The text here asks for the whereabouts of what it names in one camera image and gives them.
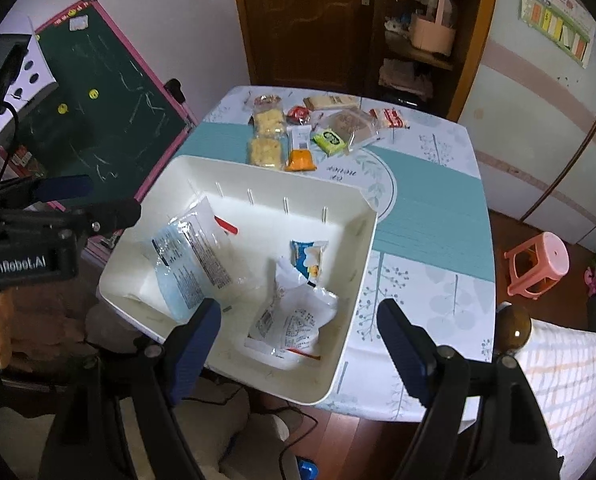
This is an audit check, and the person's left hand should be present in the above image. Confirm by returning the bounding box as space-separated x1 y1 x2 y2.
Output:
0 287 95 376

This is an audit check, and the brown wooden door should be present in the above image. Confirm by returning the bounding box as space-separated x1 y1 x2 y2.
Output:
230 0 379 98

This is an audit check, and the round brown cake packet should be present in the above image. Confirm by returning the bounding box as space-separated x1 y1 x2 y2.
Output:
323 109 379 150

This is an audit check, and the pale wardrobe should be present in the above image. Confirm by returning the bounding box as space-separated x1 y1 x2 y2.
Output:
458 0 596 261

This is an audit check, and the pink framed chalkboard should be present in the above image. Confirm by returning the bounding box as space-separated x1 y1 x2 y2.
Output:
0 0 199 266

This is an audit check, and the clear blue snack packet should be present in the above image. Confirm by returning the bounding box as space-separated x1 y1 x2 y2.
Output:
150 196 253 323

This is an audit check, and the brown wooden shelf unit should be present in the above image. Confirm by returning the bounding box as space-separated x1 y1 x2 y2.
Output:
373 0 501 121

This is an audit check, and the wall calendar poster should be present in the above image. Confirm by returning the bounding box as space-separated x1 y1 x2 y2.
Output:
518 0 596 68

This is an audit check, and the yellow rice cracker packet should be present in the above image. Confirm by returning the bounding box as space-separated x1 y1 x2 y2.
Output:
252 109 286 139
248 137 285 170

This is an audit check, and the green snack packet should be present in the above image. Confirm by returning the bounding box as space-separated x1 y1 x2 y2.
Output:
312 129 351 157

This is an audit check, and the beige snack bar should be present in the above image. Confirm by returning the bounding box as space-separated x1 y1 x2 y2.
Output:
303 94 359 111

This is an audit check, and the blue plastic object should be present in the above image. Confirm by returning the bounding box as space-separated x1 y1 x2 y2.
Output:
295 455 319 480

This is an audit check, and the pink plastic stool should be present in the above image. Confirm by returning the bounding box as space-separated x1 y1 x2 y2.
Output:
504 231 571 301

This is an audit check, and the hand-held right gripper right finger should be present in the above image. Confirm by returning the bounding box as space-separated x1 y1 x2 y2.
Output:
376 299 563 480

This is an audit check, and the pink storage basket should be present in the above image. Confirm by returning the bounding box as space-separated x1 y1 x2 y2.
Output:
409 0 456 56

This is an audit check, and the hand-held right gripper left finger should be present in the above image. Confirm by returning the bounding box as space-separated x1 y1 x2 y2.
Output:
38 298 223 480

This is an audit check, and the teal floral tablecloth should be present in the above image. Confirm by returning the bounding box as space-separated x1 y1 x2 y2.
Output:
175 85 496 423

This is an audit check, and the orange white sachet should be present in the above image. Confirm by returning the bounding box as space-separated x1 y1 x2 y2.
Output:
284 127 319 173

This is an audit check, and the black easel clamp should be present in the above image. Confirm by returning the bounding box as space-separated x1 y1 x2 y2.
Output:
165 79 187 106

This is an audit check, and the red white snack packet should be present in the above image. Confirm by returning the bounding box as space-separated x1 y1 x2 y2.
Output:
369 107 411 131

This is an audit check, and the white plastic tray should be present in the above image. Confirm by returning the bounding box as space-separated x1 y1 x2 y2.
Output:
97 155 379 405

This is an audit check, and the white checked cloth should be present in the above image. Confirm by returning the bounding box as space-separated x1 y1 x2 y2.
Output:
498 317 596 480

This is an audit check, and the folded cloth pile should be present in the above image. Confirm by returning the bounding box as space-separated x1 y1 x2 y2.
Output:
380 57 435 97

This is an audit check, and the wooden chair knob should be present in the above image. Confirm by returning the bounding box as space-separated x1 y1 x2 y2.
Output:
495 305 532 356

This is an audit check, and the blue yellow snack packet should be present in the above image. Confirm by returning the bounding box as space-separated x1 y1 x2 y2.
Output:
290 239 329 286

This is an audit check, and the black floor cable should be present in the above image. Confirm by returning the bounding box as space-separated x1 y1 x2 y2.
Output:
258 405 321 463

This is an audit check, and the beige cloth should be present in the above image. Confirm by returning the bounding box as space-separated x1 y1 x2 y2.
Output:
123 375 303 480

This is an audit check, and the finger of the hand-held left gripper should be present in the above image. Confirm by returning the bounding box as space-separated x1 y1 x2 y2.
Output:
0 174 95 206
0 197 143 243

